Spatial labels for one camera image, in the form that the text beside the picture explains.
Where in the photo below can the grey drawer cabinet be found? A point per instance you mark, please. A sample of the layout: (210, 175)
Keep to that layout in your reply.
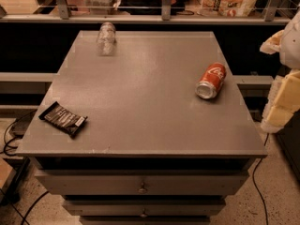
(144, 123)

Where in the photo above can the red coke can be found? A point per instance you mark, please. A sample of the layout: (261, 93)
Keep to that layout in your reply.
(211, 81)

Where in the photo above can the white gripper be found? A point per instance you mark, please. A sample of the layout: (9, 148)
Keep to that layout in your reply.
(292, 46)

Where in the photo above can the black snack bar wrapper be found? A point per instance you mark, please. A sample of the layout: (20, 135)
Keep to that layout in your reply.
(63, 119)

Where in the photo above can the clear plastic water bottle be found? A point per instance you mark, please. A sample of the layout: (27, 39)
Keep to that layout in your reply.
(106, 39)

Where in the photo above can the black bag behind railing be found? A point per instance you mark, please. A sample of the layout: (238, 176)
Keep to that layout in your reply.
(149, 7)

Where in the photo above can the top drawer metal knob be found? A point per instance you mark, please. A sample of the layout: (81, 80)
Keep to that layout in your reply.
(143, 189)

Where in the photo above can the metal railing frame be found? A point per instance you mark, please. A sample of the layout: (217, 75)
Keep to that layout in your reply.
(74, 11)

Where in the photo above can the drawer metal knob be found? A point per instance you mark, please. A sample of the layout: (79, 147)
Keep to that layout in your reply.
(143, 189)
(144, 214)

